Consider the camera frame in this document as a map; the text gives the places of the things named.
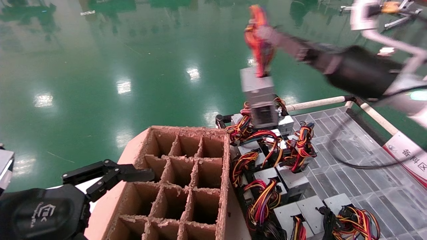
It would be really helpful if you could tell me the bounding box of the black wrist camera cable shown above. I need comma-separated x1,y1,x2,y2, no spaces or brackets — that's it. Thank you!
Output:
328,110,419,169

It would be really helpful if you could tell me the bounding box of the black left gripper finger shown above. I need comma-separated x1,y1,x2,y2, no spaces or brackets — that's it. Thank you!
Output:
87,171,155,202

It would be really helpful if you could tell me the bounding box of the red and white sign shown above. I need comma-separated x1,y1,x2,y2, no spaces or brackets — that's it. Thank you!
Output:
383,132,427,188

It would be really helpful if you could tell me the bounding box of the silver power supply with wires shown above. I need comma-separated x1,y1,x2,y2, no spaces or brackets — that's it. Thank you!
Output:
277,164,310,198
244,168,288,230
240,4,280,129
232,141,265,187
230,97,295,135
285,122,317,173
319,193,381,240
296,195,326,235
274,202,307,240
225,115,281,147

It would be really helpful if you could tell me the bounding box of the black foam strip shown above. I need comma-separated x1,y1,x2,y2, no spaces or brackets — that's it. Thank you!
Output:
346,108,389,147

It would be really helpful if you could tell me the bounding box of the white cart frame tube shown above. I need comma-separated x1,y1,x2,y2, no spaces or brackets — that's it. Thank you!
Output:
360,103,400,136
286,96,346,112

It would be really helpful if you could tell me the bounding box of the black tube corner joint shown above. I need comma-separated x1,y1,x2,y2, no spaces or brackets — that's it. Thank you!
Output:
216,114,234,132
345,94,366,107

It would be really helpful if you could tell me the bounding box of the black wire bundle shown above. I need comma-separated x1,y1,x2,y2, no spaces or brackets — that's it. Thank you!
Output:
252,222,287,240

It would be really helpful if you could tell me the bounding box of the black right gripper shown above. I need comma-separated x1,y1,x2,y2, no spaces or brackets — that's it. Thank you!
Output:
258,26,403,101

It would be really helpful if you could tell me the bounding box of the brown cardboard divider box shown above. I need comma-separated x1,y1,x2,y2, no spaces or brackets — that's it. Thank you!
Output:
85,126,242,240

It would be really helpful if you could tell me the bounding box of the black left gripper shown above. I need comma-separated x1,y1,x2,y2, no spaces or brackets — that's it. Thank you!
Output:
0,159,155,240

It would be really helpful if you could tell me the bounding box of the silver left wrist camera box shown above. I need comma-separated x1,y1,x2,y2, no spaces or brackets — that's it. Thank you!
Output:
0,149,16,197

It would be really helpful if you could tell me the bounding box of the clear plastic grid tray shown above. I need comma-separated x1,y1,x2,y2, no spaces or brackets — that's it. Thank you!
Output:
290,106,427,240

